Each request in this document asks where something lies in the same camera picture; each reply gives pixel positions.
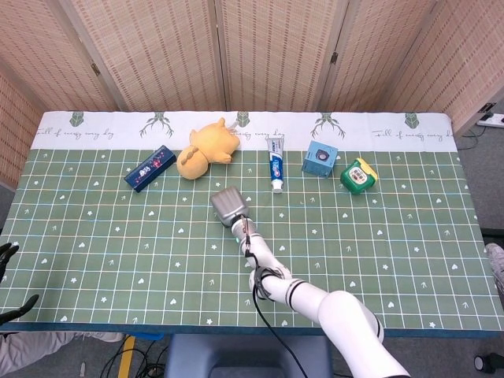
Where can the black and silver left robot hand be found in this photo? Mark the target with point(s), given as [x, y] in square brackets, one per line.
[10, 252]

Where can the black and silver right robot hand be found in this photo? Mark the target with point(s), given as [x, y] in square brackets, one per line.
[230, 205]

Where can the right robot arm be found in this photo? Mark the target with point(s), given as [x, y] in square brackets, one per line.
[342, 311]

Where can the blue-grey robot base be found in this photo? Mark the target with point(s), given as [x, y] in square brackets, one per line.
[236, 356]

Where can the yellow plush toy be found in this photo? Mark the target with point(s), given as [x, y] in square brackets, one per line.
[206, 151]

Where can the white and blue toothpaste tube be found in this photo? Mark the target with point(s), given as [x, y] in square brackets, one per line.
[276, 165]

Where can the dark blue floral box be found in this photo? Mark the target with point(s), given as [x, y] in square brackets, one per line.
[149, 168]

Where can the light blue cardboard box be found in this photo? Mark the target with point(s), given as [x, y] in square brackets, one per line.
[320, 159]

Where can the green grid tablecloth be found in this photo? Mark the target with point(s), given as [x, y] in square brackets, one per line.
[118, 256]

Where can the woven folding screen panel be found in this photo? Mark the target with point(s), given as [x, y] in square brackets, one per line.
[275, 51]
[157, 51]
[464, 59]
[51, 51]
[15, 130]
[374, 55]

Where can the green jar with yellow lid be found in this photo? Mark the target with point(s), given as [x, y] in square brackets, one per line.
[357, 176]

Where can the yellow floor tape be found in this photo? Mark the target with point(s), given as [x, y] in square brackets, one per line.
[126, 358]

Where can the metal screen hinge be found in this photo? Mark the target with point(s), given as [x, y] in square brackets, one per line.
[334, 58]
[95, 69]

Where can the grey shoe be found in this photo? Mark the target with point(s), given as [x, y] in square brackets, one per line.
[497, 262]

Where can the white power strip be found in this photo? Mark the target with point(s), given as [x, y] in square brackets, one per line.
[492, 119]

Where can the black round floor object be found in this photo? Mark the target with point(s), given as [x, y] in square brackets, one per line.
[488, 364]

